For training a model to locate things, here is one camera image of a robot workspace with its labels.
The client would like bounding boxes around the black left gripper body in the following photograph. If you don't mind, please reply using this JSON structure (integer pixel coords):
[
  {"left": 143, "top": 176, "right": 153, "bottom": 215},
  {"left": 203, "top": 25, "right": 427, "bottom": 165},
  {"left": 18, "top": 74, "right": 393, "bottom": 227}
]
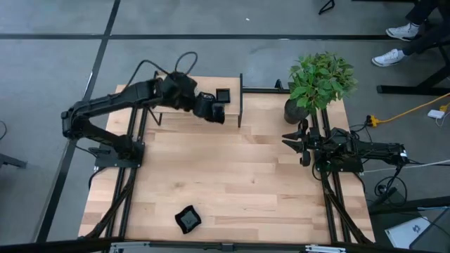
[{"left": 192, "top": 91, "right": 226, "bottom": 125}]

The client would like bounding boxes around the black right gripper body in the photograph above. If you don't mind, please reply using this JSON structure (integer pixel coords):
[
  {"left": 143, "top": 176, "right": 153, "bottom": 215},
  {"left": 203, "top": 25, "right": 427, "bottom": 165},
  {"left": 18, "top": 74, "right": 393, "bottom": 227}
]
[{"left": 298, "top": 118, "right": 321, "bottom": 168}]

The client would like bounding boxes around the small black square plate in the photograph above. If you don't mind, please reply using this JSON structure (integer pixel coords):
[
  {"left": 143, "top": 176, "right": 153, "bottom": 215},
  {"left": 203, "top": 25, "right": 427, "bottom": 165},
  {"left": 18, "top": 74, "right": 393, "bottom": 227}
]
[{"left": 214, "top": 88, "right": 231, "bottom": 104}]

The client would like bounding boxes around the wooden shelf with black legs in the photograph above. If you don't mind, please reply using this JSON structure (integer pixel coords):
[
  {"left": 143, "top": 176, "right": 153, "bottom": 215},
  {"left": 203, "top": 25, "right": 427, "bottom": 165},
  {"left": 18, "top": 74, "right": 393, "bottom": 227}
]
[{"left": 150, "top": 70, "right": 244, "bottom": 128}]

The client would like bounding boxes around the green plant in black pot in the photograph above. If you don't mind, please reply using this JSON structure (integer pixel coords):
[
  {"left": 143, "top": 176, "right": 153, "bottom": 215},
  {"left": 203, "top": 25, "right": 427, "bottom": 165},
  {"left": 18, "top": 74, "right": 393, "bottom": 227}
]
[{"left": 283, "top": 51, "right": 359, "bottom": 125}]

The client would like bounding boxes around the black office desk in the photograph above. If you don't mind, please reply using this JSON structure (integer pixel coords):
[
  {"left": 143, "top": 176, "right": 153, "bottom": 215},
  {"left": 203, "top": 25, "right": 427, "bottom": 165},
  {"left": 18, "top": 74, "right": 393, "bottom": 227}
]
[{"left": 376, "top": 41, "right": 450, "bottom": 96}]

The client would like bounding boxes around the black metal floor bar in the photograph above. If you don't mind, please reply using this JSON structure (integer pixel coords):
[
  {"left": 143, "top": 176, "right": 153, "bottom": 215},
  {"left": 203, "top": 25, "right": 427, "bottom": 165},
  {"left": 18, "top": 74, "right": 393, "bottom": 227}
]
[{"left": 367, "top": 195, "right": 450, "bottom": 216}]

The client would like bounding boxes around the black wavy square plate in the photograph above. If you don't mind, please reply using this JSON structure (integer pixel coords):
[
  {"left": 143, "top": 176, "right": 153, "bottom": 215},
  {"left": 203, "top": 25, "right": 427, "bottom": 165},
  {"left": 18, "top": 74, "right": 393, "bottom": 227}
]
[{"left": 174, "top": 205, "right": 203, "bottom": 235}]

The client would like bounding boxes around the white box with logo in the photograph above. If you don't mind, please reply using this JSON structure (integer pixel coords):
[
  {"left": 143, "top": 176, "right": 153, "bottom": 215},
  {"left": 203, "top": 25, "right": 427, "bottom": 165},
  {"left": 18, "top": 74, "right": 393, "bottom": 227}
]
[{"left": 384, "top": 216, "right": 432, "bottom": 249}]

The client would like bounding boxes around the person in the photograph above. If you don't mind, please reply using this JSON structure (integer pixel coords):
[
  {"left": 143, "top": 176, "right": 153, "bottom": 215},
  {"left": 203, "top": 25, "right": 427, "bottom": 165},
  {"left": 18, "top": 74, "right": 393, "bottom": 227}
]
[{"left": 402, "top": 0, "right": 450, "bottom": 58}]

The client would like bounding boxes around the grey chair base leg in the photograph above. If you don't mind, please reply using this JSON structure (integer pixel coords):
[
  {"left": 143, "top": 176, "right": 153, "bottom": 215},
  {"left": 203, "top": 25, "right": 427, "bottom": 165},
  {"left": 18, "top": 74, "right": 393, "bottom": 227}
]
[{"left": 0, "top": 153, "right": 27, "bottom": 169}]

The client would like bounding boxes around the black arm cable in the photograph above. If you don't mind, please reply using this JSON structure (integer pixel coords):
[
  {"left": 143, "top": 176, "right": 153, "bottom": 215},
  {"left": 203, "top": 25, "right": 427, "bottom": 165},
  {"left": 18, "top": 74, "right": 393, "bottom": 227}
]
[{"left": 122, "top": 51, "right": 199, "bottom": 92}]

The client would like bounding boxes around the yellow extension cord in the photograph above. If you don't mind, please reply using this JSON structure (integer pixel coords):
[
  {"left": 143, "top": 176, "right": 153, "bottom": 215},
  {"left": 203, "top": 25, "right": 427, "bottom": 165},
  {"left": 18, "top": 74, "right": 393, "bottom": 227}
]
[{"left": 366, "top": 91, "right": 450, "bottom": 128}]

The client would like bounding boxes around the black power cable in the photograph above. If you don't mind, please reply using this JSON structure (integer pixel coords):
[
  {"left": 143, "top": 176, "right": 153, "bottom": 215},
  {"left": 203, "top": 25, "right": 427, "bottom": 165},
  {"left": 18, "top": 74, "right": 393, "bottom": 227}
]
[{"left": 372, "top": 154, "right": 411, "bottom": 207}]

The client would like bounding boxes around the silver metal bracket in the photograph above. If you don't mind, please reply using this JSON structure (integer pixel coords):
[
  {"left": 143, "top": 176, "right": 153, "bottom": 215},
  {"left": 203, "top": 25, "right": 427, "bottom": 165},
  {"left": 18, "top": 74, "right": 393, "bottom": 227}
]
[{"left": 304, "top": 245, "right": 347, "bottom": 253}]

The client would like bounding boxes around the white cable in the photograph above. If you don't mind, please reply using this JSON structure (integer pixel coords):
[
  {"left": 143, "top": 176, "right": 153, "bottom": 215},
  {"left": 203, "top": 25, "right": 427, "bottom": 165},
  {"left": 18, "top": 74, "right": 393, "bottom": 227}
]
[{"left": 361, "top": 159, "right": 450, "bottom": 174}]

